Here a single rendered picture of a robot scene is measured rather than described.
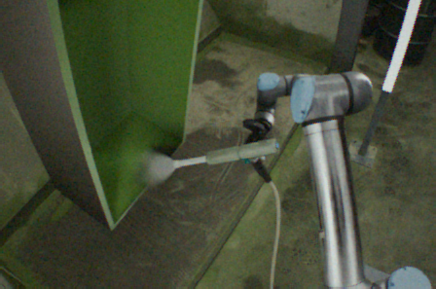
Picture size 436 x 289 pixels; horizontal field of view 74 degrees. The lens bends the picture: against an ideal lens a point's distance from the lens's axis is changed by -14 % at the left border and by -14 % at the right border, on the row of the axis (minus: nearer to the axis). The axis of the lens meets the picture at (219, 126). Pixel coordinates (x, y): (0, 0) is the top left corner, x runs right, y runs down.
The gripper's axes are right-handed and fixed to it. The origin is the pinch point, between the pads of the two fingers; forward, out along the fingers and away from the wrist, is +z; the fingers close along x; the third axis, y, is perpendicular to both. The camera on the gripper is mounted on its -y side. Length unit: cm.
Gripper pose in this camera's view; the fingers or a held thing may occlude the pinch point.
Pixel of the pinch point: (251, 158)
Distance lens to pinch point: 130.3
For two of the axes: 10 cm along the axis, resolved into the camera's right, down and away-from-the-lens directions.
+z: -2.5, 6.8, -6.9
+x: -8.3, 2.1, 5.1
